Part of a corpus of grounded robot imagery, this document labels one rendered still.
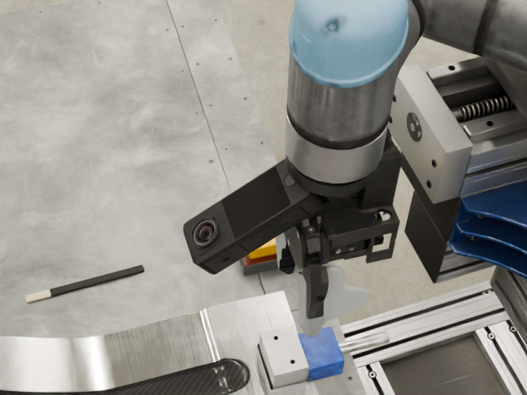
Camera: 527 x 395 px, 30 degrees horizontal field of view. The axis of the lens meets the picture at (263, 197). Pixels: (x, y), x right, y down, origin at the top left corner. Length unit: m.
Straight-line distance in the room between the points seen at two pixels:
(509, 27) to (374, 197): 0.18
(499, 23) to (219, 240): 0.27
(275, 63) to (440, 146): 1.52
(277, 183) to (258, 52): 1.83
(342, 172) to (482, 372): 1.15
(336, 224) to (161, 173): 0.52
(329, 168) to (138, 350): 0.39
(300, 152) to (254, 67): 1.84
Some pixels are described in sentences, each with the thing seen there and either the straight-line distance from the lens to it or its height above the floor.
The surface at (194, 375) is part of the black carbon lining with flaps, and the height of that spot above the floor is 0.88.
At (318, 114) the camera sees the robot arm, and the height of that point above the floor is 1.28.
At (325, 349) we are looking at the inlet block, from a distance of 1.00.
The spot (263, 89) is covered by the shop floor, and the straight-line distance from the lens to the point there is 2.49.
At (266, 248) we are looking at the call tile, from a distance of 1.15.
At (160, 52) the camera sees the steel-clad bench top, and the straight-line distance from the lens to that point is 1.42.
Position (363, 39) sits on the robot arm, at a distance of 0.63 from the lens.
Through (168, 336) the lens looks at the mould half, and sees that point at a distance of 1.03.
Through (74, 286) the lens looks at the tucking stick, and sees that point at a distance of 1.17.
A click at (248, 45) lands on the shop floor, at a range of 2.61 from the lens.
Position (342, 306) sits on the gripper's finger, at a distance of 0.86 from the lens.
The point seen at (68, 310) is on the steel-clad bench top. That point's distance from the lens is 1.16.
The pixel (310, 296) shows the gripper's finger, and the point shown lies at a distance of 0.81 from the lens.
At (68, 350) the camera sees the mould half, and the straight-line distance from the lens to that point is 1.02.
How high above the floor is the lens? 1.77
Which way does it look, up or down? 52 degrees down
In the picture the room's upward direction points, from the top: 2 degrees clockwise
